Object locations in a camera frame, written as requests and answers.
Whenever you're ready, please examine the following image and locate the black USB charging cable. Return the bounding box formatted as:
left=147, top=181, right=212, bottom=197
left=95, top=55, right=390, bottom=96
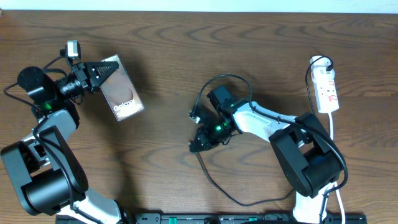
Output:
left=194, top=55, right=335, bottom=207

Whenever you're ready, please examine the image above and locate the white power strip cord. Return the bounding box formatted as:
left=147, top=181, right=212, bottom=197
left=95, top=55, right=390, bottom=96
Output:
left=327, top=112, right=346, bottom=224

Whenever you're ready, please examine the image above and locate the white USB charger adapter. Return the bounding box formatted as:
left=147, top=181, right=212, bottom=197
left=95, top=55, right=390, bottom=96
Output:
left=310, top=55, right=335, bottom=78

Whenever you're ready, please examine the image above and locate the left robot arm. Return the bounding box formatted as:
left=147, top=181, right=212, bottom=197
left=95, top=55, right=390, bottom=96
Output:
left=1, top=62, right=134, bottom=223

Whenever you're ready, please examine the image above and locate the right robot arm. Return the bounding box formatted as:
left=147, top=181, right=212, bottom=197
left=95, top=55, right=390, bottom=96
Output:
left=188, top=86, right=348, bottom=223

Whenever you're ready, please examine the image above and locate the white power strip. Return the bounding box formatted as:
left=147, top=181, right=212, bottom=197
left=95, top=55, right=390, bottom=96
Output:
left=311, top=67, right=340, bottom=114

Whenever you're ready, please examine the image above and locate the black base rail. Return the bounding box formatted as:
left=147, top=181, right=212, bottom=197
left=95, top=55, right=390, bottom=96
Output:
left=55, top=213, right=368, bottom=224

